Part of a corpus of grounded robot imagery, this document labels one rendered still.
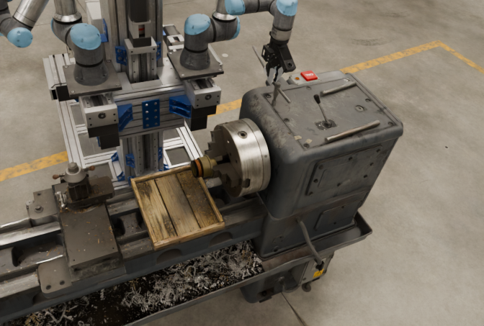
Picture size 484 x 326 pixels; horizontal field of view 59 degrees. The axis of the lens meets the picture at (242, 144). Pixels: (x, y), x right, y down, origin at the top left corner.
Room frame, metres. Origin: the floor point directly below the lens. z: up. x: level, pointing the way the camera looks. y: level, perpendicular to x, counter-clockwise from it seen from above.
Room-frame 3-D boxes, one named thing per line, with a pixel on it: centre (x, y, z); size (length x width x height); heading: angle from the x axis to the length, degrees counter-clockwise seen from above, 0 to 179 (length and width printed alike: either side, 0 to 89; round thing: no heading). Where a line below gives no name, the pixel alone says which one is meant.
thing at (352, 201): (1.47, -0.32, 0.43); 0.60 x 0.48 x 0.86; 122
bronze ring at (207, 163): (1.16, 0.14, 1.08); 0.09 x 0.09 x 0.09; 32
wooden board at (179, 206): (1.10, 0.23, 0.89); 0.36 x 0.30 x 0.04; 32
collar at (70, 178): (0.97, 0.59, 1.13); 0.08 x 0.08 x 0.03
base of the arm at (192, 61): (1.77, 0.30, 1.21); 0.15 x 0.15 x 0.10
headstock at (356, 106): (1.47, -0.32, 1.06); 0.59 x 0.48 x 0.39; 122
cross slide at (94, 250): (0.92, 0.56, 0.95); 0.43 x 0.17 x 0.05; 32
